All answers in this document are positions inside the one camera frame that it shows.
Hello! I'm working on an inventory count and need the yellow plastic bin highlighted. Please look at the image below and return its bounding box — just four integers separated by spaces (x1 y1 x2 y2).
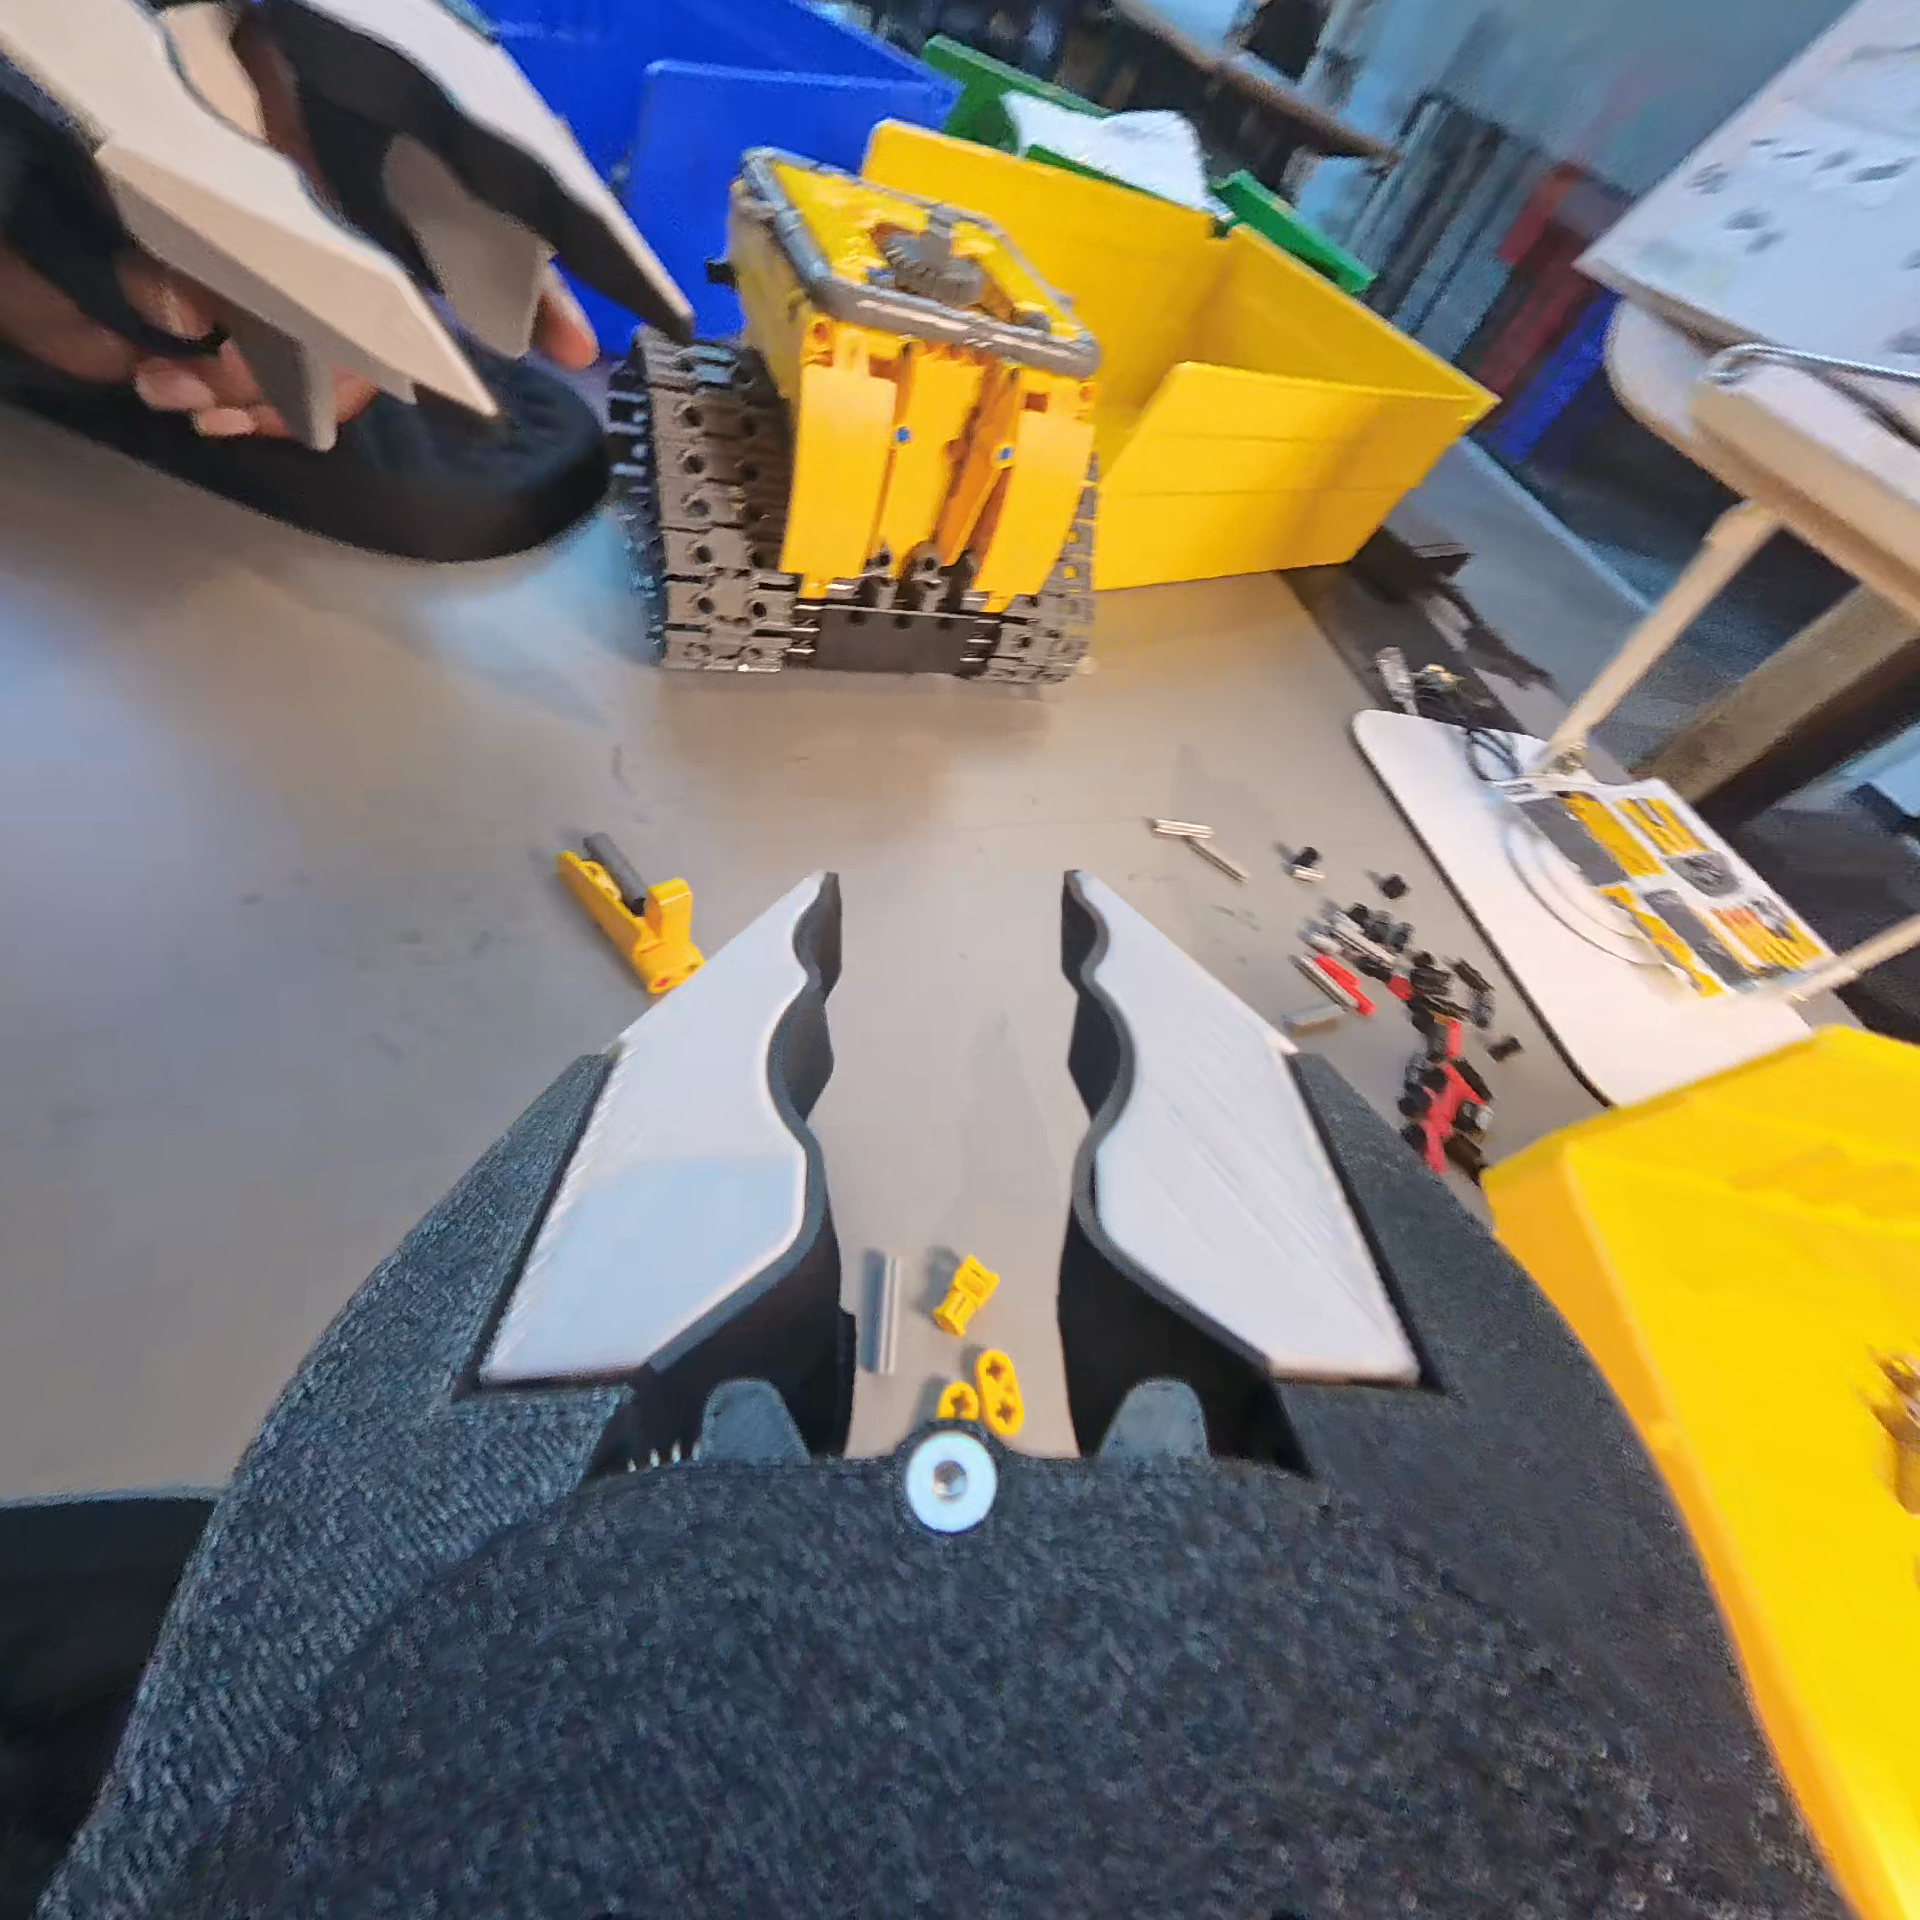
1486 1030 1920 1920
863 122 1496 597

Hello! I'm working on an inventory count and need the pile of small brick parts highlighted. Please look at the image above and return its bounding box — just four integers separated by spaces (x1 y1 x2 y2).
1284 847 1519 1177

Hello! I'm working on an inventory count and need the grey desk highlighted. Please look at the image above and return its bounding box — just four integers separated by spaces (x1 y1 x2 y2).
0 390 1681 1501

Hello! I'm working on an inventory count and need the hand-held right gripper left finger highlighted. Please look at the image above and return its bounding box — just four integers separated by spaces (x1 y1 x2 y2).
479 874 848 1388

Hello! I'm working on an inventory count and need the person's left hand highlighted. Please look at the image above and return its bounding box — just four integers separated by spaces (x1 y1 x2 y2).
0 246 600 445

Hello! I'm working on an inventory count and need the stack of coloured crates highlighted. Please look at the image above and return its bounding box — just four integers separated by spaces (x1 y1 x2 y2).
1471 166 1626 470

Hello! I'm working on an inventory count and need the black cable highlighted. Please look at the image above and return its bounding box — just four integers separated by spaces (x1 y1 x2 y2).
1375 639 1537 788

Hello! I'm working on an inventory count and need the wooden booklet stand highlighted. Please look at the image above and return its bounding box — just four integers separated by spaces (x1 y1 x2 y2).
1532 302 1920 818

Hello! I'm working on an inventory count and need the white plastic bag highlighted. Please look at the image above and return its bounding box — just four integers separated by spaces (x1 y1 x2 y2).
1005 95 1221 218

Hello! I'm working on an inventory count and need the yellow tracked brick vehicle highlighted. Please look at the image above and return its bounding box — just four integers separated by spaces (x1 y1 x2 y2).
614 151 1105 692

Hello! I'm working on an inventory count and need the green plastic bin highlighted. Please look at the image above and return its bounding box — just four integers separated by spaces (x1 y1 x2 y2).
917 37 1382 298

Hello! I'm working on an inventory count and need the yellow brick piece grey axle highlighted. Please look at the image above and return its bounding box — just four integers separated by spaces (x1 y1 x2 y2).
556 842 711 999

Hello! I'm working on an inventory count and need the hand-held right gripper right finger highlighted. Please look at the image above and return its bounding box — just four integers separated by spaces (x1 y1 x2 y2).
1060 874 1421 1388

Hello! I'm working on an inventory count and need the white round stand base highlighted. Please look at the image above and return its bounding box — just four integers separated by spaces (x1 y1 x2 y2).
1350 706 1818 1106

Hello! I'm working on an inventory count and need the blue plastic bin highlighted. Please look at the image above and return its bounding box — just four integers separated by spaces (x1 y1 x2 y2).
479 0 961 362

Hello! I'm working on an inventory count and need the instruction booklet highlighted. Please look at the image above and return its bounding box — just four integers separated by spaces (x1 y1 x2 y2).
1582 0 1920 378

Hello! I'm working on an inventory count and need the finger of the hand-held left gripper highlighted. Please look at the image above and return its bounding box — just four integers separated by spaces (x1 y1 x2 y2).
0 0 500 453
301 0 696 350

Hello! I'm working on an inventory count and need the sticker sheet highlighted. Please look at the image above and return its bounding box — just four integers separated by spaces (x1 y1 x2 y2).
1501 775 1839 994

